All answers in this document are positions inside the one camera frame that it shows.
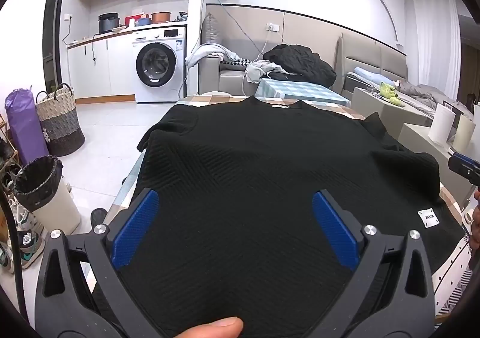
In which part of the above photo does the white paper roll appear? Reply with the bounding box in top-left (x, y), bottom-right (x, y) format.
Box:
top-left (428, 104), bottom-right (456, 145)

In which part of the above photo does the black quilted jacket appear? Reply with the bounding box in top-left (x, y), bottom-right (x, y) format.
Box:
top-left (264, 44), bottom-right (337, 88)

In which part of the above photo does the blue checkered box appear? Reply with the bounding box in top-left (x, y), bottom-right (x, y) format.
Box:
top-left (255, 78), bottom-right (351, 107)

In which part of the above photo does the grey sofa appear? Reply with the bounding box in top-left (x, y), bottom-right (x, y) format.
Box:
top-left (199, 5), bottom-right (284, 96)

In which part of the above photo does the white bin with black liner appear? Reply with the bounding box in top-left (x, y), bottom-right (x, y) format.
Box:
top-left (13, 156), bottom-right (81, 235)

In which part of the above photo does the black knit sweater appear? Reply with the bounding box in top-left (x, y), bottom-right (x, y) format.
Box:
top-left (120, 97), bottom-right (464, 337)

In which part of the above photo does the green toy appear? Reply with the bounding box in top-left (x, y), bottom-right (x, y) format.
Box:
top-left (379, 82), bottom-right (404, 107)

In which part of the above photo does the grey blanket on sofa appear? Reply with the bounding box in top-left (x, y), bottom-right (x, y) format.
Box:
top-left (185, 43), bottom-right (240, 68)

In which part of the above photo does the left hand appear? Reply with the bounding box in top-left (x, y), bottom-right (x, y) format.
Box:
top-left (176, 317), bottom-right (243, 338)

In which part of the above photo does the cream paper roll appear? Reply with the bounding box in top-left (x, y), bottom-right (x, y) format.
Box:
top-left (452, 115), bottom-right (476, 153)

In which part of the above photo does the black rice cooker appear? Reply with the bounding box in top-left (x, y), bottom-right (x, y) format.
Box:
top-left (98, 13), bottom-right (120, 34)

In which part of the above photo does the right hand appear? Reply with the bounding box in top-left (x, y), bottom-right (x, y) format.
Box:
top-left (469, 204), bottom-right (480, 253)

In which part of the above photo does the copper pot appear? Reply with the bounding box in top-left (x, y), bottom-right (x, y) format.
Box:
top-left (151, 12), bottom-right (172, 24)

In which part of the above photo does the purple bag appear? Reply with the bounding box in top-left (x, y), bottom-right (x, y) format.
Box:
top-left (5, 88), bottom-right (49, 165)

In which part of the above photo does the white washing machine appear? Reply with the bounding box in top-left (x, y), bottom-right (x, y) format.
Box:
top-left (132, 26), bottom-right (186, 104)

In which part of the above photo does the woven laundry basket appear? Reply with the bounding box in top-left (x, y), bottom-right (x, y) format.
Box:
top-left (35, 83), bottom-right (86, 157)

